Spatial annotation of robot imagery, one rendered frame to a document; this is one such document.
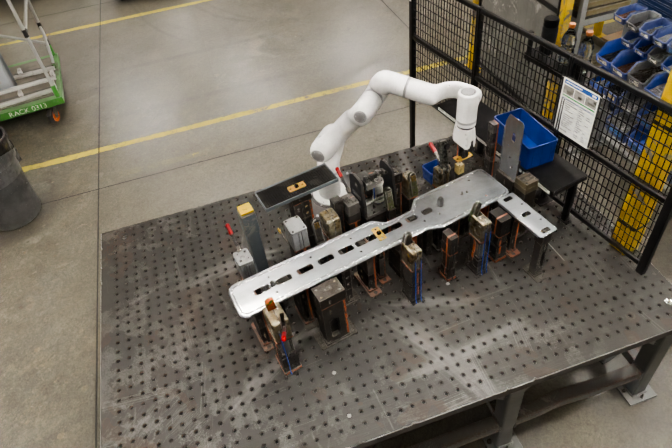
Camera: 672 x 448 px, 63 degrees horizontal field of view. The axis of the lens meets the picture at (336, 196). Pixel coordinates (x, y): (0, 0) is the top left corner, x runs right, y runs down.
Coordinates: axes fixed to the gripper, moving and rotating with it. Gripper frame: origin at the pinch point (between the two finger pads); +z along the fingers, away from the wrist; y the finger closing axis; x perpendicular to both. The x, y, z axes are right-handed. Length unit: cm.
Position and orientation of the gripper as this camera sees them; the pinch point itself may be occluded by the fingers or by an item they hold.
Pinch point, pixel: (463, 152)
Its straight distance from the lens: 251.4
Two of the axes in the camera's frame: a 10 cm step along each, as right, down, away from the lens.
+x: 8.7, -3.9, 3.0
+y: 4.8, 5.7, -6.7
